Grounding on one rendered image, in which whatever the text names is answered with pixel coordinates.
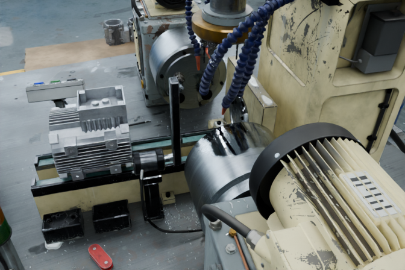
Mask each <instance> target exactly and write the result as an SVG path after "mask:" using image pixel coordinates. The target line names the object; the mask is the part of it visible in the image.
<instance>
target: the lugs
mask: <svg viewBox="0 0 405 270"><path fill-rule="evenodd" d="M120 128H121V134H128V133H130V131H129V126H128V123H126V124H120ZM48 139H49V144H50V145H55V144H59V143H60V142H59V137H58V134H57V133H55V134H49V135H48ZM125 165H126V168H129V167H133V166H131V163H126V164H125ZM59 178H61V179H62V178H69V173H67V174H60V175H59Z"/></svg>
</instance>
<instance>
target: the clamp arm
mask: <svg viewBox="0 0 405 270"><path fill-rule="evenodd" d="M180 92H181V85H180V83H179V82H178V79H177V77H170V78H169V103H170V117H171V144H172V152H171V154H169V155H172V156H170V159H173V160H171V162H172V161H173V163H174V166H178V165H181V143H183V139H182V136H181V134H180Z"/></svg>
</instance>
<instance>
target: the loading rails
mask: <svg viewBox="0 0 405 270"><path fill-rule="evenodd" d="M215 129H217V128H210V129H205V130H198V131H190V132H185V133H180V134H181V136H182V139H183V143H181V165H178V166H174V163H173V162H166V163H165V170H164V171H161V173H162V182H161V183H159V192H160V198H161V199H162V203H163V205H166V204H172V203H175V195H176V194H181V193H186V192H190V190H189V187H188V185H187V181H186V178H185V174H184V165H185V162H186V159H187V156H188V154H189V153H190V150H191V149H192V148H193V147H194V145H195V144H196V143H197V142H198V141H199V140H200V139H201V138H202V137H204V136H205V135H206V134H208V133H209V132H211V131H213V130H215ZM131 148H132V152H144V151H152V150H155V149H157V148H161V149H162V150H163V153H164V155H166V154H171V152H172V144H171V134H170V135H166V136H158V137H150V138H146V139H139V140H131ZM34 166H35V169H36V171H37V174H38V177H39V181H36V178H32V179H31V193H32V194H33V198H34V200H35V203H36V206H37V209H38V211H39V214H40V217H41V219H42V220H43V215H45V214H49V213H55V212H61V211H67V210H71V209H77V208H81V211H82V212H87V211H91V210H92V207H93V206H94V205H98V204H104V203H110V202H114V201H120V200H124V199H127V200H128V203H135V202H139V201H141V198H140V183H139V177H138V175H135V174H133V173H132V171H133V170H134V168H133V167H129V168H126V165H122V166H121V168H122V172H121V173H117V174H111V173H110V170H108V171H101V172H94V173H90V174H86V178H84V179H82V180H75V181H73V180H72V176H71V174H69V178H62V179H61V178H59V174H58V173H57V169H56V167H55V164H54V159H53V156H52V153H47V154H39V155H35V159H34Z"/></svg>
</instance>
